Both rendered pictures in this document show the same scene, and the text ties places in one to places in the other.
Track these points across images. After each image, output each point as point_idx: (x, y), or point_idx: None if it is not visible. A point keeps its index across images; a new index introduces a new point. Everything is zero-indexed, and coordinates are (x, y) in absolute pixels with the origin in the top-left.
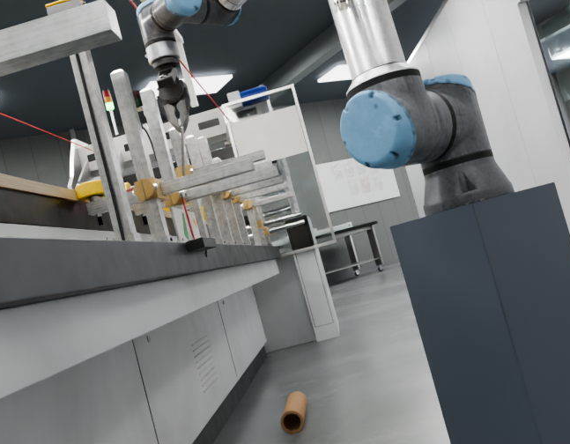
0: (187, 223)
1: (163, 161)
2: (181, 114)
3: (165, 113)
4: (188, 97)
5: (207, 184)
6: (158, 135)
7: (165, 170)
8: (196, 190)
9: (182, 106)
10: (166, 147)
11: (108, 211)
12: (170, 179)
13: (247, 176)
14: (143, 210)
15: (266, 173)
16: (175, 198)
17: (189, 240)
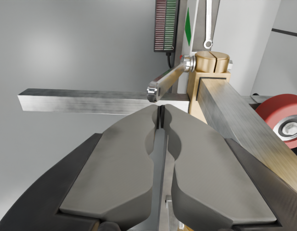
0: (186, 50)
1: (233, 104)
2: (134, 135)
3: (246, 162)
4: (8, 213)
5: (144, 99)
6: (266, 155)
7: (226, 94)
8: (165, 97)
9: (106, 167)
10: (228, 123)
11: None
12: (213, 85)
13: (73, 94)
14: (265, 96)
15: (42, 91)
16: (201, 52)
17: (184, 34)
